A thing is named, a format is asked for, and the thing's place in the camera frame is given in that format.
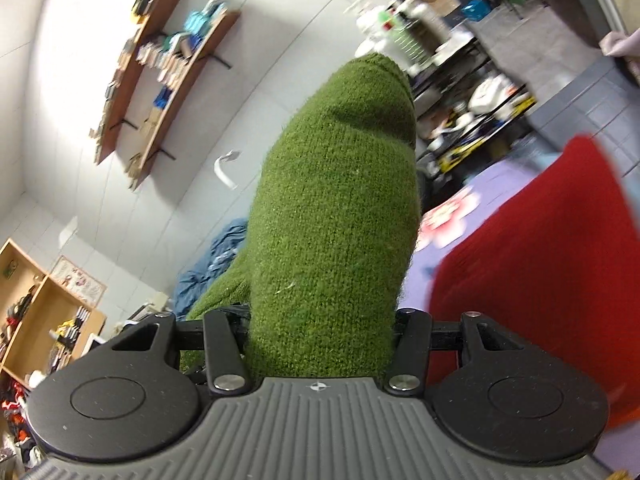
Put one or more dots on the green knitted sock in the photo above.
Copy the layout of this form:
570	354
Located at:
340	210

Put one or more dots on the wooden wall shelf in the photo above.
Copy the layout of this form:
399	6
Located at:
130	70
170	95

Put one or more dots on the white wall hook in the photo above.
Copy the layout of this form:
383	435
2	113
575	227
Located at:
222	170

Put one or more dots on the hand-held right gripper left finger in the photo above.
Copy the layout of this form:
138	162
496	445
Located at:
225	350

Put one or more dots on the blue plastic crate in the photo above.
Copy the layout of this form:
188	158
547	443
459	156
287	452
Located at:
474	10

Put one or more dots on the black metal storage rack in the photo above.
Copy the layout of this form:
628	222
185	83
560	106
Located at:
470	95

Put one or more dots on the purple floral sheet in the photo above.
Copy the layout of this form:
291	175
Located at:
480	185

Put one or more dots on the wooden cabinet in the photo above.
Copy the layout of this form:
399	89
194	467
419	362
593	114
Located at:
45	310

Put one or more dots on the red cloth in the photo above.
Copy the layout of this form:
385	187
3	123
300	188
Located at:
540	270

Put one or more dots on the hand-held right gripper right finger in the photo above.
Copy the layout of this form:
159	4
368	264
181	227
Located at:
412	350

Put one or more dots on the wall poster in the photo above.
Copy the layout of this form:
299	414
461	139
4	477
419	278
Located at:
80	282

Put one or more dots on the blue blanket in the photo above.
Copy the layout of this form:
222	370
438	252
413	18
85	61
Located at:
210	270

